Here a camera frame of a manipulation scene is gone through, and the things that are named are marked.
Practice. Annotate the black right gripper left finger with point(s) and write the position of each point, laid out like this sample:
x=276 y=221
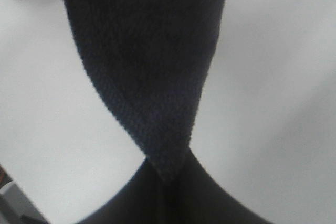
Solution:
x=141 y=200

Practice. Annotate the dark grey towel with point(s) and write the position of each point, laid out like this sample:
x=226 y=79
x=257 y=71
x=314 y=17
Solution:
x=148 y=60

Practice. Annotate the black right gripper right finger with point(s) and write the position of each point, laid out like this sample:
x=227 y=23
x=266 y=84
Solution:
x=194 y=197

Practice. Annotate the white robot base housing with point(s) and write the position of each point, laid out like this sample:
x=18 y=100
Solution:
x=15 y=206

